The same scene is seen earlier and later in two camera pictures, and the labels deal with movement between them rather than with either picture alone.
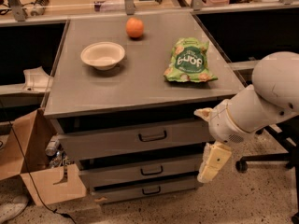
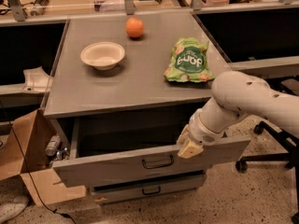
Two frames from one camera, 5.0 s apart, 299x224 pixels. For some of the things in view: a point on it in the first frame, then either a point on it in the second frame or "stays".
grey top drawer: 76,146 → 127,166
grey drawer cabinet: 123,93 stays
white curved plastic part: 37,80 stays
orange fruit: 135,27 stays
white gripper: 223,123 → 200,133
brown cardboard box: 22,155 stays
